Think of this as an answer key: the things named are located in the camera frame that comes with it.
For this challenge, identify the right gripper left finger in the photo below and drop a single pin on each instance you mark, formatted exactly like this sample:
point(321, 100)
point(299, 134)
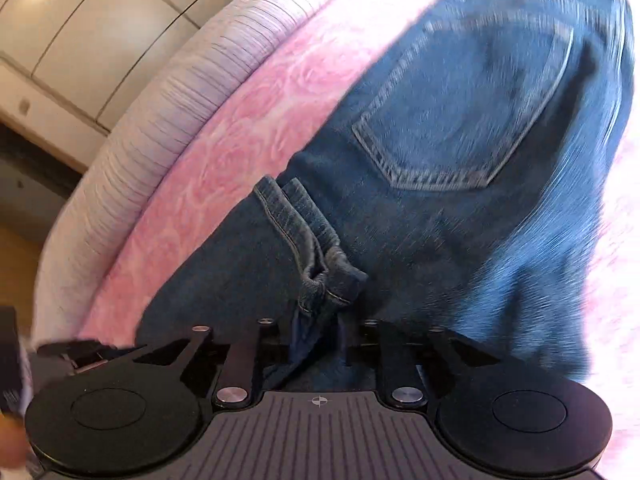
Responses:
point(240, 379)

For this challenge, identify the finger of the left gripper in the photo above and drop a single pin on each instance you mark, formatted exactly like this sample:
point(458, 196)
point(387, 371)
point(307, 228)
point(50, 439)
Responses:
point(76, 350)

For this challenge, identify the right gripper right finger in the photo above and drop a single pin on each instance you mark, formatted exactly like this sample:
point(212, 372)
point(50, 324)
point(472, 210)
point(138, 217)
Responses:
point(378, 346)

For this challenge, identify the blue denim jeans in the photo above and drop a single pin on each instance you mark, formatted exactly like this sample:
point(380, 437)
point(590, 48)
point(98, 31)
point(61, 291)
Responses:
point(457, 184)

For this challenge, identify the person's hand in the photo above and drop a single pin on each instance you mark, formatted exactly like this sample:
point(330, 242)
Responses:
point(14, 447)

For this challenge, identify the pink floral bed blanket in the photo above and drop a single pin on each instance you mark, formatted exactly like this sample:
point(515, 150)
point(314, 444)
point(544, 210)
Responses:
point(275, 113)

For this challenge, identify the striped white duvet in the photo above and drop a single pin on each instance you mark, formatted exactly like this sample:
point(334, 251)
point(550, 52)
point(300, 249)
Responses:
point(148, 139)

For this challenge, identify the white wardrobe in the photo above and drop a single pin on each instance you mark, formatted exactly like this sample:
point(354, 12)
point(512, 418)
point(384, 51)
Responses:
point(71, 68)

